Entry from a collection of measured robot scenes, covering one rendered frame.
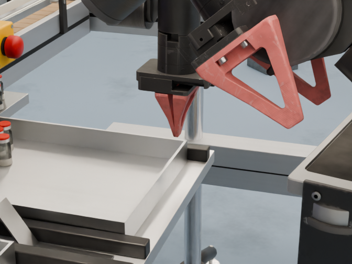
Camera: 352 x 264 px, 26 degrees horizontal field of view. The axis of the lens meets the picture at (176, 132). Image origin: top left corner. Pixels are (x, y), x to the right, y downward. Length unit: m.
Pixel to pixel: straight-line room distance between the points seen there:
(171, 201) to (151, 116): 2.66
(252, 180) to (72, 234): 1.15
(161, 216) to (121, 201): 0.06
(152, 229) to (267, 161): 1.06
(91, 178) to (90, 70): 3.28
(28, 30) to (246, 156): 0.69
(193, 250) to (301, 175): 1.47
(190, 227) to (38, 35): 0.76
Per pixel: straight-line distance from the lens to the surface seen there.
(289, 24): 0.55
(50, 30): 1.78
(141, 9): 1.01
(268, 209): 2.87
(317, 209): 0.75
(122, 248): 0.92
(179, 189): 1.08
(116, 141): 1.19
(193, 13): 1.00
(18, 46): 1.34
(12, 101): 1.43
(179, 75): 1.02
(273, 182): 2.03
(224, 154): 2.03
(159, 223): 0.99
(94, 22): 2.00
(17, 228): 0.95
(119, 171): 1.13
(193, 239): 2.20
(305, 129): 3.59
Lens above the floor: 1.38
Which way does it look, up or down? 23 degrees down
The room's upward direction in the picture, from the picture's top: straight up
